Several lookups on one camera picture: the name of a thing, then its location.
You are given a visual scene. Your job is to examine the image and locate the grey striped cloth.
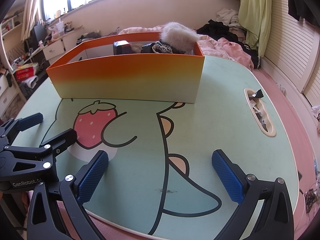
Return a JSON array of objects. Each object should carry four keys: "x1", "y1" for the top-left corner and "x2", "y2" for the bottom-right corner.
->
[{"x1": 76, "y1": 32, "x2": 102, "y2": 46}]

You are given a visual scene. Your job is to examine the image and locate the pile of white clothes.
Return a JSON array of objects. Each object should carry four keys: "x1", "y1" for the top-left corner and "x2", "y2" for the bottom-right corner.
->
[{"x1": 215, "y1": 8, "x2": 240, "y2": 28}]

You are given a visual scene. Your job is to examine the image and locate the pile of black clothes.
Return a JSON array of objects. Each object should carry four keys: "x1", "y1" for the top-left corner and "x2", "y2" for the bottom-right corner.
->
[{"x1": 196, "y1": 19, "x2": 247, "y2": 40}]

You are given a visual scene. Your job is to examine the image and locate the light green curtain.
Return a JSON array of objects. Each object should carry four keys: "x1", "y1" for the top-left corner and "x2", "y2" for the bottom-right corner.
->
[{"x1": 237, "y1": 0, "x2": 272, "y2": 57}]

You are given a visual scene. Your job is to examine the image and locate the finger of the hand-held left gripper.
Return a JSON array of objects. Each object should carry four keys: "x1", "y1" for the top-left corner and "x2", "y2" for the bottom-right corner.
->
[
  {"x1": 0, "y1": 113, "x2": 44, "y2": 145},
  {"x1": 4, "y1": 128, "x2": 78, "y2": 167}
]

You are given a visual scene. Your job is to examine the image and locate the white wall shelf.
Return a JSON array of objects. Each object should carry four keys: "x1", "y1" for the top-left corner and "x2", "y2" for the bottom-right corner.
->
[{"x1": 0, "y1": 12, "x2": 25, "y2": 38}]

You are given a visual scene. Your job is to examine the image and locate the black hanging garment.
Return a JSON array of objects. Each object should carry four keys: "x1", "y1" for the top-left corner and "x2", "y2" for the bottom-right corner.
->
[{"x1": 287, "y1": 0, "x2": 320, "y2": 24}]

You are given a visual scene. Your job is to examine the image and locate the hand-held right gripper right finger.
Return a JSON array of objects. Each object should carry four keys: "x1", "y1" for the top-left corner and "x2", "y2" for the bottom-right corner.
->
[{"x1": 211, "y1": 149, "x2": 295, "y2": 240}]

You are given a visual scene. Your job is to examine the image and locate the dark tangled cord bundle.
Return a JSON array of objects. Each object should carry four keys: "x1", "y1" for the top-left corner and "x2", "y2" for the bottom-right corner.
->
[{"x1": 304, "y1": 187, "x2": 319, "y2": 213}]

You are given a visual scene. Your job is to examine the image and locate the dark block with red symbol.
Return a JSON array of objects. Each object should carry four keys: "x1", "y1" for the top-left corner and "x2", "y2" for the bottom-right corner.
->
[{"x1": 113, "y1": 40, "x2": 132, "y2": 55}]

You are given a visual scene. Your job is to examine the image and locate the white desk with drawers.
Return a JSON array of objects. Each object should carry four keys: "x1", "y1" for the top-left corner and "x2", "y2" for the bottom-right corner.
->
[{"x1": 42, "y1": 27, "x2": 83, "y2": 60}]

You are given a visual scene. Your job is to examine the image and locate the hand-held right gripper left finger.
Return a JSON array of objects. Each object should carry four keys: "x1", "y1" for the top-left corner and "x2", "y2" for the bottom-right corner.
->
[{"x1": 26, "y1": 150, "x2": 110, "y2": 240}]

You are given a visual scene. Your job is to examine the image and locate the cartoon printed green desktop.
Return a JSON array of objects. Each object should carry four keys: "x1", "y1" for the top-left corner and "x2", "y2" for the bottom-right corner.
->
[{"x1": 0, "y1": 55, "x2": 303, "y2": 237}]

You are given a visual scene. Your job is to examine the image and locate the white louvered closet door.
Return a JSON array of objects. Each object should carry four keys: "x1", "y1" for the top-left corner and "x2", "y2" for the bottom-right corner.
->
[{"x1": 260, "y1": 0, "x2": 320, "y2": 105}]

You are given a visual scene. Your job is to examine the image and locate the black striped pants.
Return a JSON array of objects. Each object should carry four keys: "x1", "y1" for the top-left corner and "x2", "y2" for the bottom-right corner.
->
[{"x1": 242, "y1": 42, "x2": 262, "y2": 69}]

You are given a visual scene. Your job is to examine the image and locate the beige curtain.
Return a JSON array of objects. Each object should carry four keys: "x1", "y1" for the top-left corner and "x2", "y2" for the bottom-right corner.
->
[{"x1": 21, "y1": 0, "x2": 43, "y2": 42}]

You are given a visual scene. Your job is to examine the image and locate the red cardboard box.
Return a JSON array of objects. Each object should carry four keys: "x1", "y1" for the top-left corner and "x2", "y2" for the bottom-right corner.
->
[{"x1": 15, "y1": 63, "x2": 40, "y2": 80}]

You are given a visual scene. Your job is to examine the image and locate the orange cardboard box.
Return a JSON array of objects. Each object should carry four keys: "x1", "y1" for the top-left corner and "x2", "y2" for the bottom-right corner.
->
[{"x1": 46, "y1": 32, "x2": 205, "y2": 104}]

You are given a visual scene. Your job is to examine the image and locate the white drawer unit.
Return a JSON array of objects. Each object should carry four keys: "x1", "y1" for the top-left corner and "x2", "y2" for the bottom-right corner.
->
[{"x1": 0, "y1": 74, "x2": 20, "y2": 117}]

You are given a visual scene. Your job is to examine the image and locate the black lace scrunchie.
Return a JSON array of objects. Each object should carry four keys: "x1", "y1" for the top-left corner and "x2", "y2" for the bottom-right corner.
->
[{"x1": 152, "y1": 42, "x2": 187, "y2": 55}]

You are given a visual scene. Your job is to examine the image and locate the black monitor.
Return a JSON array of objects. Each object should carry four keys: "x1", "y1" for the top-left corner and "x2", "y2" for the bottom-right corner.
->
[{"x1": 30, "y1": 24, "x2": 47, "y2": 43}]

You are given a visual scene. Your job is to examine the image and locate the crumpled small wrappers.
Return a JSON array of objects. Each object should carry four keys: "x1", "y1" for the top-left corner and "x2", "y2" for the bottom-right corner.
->
[{"x1": 247, "y1": 97, "x2": 269, "y2": 132}]

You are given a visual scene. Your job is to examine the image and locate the pink bed blanket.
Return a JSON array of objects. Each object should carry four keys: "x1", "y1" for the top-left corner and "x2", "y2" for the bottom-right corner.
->
[{"x1": 117, "y1": 26, "x2": 254, "y2": 70}]

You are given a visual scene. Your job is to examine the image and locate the white fluffy pompom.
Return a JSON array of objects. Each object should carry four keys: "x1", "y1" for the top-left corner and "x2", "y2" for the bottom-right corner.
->
[{"x1": 160, "y1": 22, "x2": 200, "y2": 53}]

